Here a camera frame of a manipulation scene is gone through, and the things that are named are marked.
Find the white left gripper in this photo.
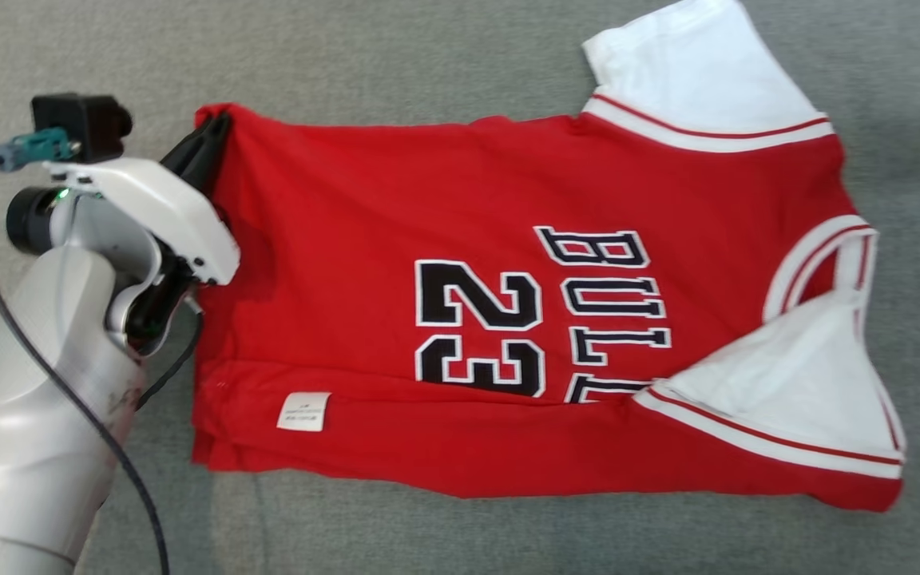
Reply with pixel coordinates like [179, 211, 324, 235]
[43, 111, 242, 350]

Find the red jersey with white sleeves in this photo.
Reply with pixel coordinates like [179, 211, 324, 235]
[191, 0, 908, 514]

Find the thin black cable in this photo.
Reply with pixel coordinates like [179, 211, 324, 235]
[137, 307, 205, 412]

